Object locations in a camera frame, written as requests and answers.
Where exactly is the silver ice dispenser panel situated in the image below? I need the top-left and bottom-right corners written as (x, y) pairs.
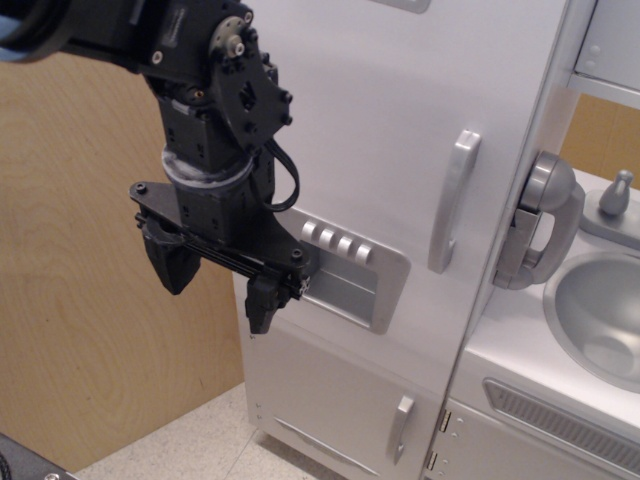
top-left (276, 208), bottom-right (411, 335)

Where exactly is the black device at corner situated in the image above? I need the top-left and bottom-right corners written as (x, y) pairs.
top-left (1, 434), bottom-right (75, 480)

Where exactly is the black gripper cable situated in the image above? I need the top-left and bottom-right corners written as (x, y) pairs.
top-left (262, 139), bottom-right (300, 212)

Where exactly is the white lower freezer door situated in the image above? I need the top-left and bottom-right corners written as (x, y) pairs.
top-left (239, 317), bottom-right (439, 479)

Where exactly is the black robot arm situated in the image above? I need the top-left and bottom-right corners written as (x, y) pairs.
top-left (1, 1), bottom-right (309, 334)

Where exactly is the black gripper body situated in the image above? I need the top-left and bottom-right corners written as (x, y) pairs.
top-left (129, 182), bottom-right (310, 299)

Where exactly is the white upper cabinet door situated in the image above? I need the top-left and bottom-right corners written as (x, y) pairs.
top-left (576, 0), bottom-right (639, 87)

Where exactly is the silver toy telephone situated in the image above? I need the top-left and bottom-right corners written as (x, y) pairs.
top-left (493, 151), bottom-right (585, 290)

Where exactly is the brass cabinet hinge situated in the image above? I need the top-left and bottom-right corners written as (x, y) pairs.
top-left (425, 451), bottom-right (438, 471)
top-left (439, 409), bottom-right (452, 433)

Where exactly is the brass upper cabinet hinge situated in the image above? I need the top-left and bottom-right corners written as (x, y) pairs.
top-left (439, 409), bottom-right (452, 433)

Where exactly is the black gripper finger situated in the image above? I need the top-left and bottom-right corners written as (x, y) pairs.
top-left (142, 219), bottom-right (201, 295)
top-left (245, 275), bottom-right (290, 335)

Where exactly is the silver vent grille panel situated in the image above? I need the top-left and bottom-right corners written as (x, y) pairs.
top-left (482, 378), bottom-right (639, 477)

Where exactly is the silver door handle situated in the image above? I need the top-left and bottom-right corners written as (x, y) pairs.
top-left (428, 130), bottom-right (481, 274)
top-left (387, 395), bottom-right (415, 465)

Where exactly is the brass lower cabinet hinge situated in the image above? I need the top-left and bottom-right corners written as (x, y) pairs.
top-left (425, 451), bottom-right (438, 471)

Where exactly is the white fridge door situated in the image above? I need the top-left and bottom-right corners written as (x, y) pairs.
top-left (232, 0), bottom-right (571, 399)

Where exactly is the silver toy faucet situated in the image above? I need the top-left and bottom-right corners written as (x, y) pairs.
top-left (579, 169), bottom-right (640, 246)

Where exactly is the white toy kitchen counter unit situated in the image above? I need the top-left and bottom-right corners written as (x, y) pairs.
top-left (422, 171), bottom-right (639, 479)

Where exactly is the silver toy sink basin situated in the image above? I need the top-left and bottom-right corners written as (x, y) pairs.
top-left (543, 252), bottom-right (639, 393)

